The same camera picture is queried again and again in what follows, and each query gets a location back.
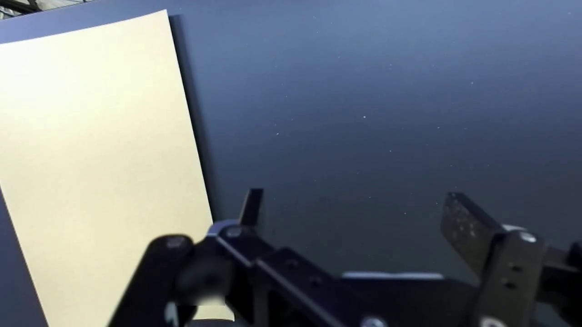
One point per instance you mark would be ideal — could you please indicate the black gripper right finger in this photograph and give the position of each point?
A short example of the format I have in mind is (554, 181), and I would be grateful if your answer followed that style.
(502, 266)

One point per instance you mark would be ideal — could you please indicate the beige flat board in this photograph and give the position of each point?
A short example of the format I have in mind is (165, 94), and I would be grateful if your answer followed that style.
(90, 152)

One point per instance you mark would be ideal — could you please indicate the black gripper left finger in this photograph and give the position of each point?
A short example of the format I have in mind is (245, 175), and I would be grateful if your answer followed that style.
(241, 266)

